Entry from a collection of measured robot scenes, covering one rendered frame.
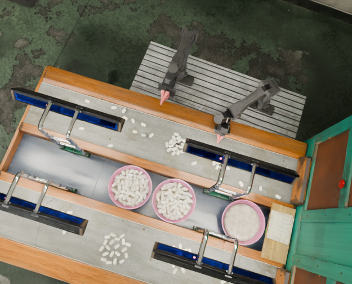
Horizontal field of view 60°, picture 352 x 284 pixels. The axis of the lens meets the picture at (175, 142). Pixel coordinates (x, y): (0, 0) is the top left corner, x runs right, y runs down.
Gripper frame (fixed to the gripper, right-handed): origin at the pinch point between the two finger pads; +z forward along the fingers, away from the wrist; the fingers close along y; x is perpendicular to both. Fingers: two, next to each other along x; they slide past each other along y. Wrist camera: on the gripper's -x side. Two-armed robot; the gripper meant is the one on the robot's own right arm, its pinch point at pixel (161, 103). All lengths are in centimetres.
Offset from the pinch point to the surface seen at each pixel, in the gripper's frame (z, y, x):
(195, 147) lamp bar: 17.5, 25.9, -3.3
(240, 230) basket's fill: 48, 70, 33
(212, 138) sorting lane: -1.2, 35.3, 33.2
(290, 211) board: 26, 95, 29
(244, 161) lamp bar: 15, 53, -4
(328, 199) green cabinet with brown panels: 18, 100, -2
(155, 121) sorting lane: 1.6, -3.6, 33.2
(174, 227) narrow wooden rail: 60, 32, 30
